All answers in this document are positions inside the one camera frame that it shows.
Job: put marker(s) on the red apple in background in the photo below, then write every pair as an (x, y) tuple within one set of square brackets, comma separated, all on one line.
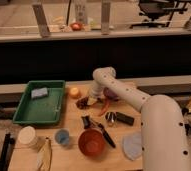
[(76, 26)]

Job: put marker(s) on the black office chair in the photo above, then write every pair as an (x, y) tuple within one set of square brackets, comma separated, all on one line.
[(154, 9)]

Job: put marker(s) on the blue grey sponge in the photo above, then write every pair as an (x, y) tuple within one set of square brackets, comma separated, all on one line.
[(38, 93)]

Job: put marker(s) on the orange red bowl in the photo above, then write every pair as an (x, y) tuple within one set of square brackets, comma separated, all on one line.
[(91, 143)]

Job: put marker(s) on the black rectangular block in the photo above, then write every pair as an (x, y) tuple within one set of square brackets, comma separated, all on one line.
[(125, 118)]

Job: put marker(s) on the green plastic tray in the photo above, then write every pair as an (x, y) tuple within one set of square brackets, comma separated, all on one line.
[(43, 110)]

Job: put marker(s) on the red chili pepper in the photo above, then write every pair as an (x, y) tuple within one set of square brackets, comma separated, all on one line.
[(105, 107)]

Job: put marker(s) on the black handled tool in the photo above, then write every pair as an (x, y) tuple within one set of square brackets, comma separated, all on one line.
[(90, 123)]

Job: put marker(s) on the light blue cloth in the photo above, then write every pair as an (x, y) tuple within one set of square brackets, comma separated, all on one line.
[(132, 145)]

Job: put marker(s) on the small metal cup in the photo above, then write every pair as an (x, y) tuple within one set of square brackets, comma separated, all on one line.
[(110, 118)]

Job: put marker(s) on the yellowish banana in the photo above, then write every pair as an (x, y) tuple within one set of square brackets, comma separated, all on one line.
[(44, 156)]

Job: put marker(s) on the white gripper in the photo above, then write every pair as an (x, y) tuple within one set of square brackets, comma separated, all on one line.
[(91, 101)]

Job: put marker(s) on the blue plastic cup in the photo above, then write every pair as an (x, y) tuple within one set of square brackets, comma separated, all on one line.
[(62, 137)]

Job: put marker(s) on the purple bowl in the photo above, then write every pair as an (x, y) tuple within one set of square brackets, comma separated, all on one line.
[(109, 94)]

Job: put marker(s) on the orange round fruit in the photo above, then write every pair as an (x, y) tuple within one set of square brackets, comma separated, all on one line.
[(74, 93)]

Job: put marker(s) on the black chair left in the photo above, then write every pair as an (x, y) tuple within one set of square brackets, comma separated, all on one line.
[(7, 146)]

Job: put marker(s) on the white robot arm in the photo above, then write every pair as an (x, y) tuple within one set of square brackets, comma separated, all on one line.
[(164, 140)]

